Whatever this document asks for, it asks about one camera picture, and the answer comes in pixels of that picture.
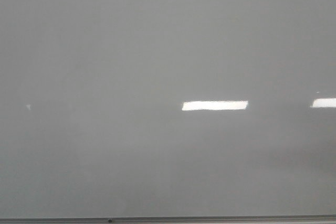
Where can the white whiteboard with aluminium frame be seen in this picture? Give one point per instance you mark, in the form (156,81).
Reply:
(159,108)

